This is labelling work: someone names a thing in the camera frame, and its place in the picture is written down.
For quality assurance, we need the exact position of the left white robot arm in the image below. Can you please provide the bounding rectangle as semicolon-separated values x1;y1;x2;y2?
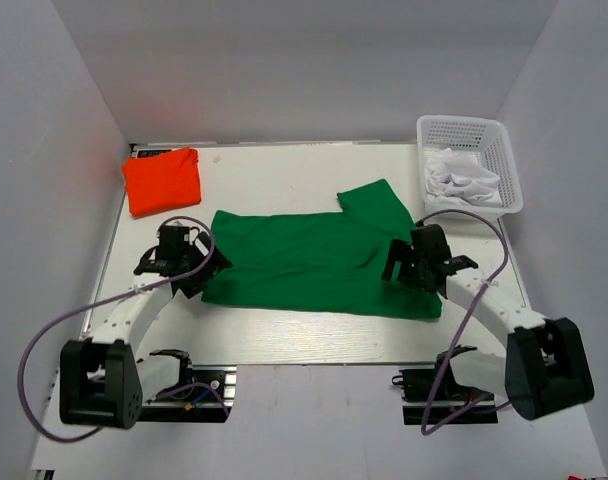
59;224;232;429

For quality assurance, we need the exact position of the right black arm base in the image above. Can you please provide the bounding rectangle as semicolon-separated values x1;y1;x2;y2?
391;364;498;427

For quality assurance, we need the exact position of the white plastic basket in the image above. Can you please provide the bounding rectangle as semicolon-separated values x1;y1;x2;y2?
416;115;523;220

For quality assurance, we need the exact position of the folded orange t-shirt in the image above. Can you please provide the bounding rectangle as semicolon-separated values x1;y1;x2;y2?
122;147;202;218

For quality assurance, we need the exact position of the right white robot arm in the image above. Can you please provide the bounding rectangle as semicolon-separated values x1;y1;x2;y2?
382;224;595;433

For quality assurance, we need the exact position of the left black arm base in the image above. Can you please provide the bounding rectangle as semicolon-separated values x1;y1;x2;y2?
138;365;237;424

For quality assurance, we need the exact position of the green t-shirt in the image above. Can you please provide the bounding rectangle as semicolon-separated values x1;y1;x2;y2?
201;179;442;320

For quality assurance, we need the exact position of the crumpled white t-shirt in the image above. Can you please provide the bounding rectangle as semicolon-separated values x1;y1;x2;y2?
424;148;503;208

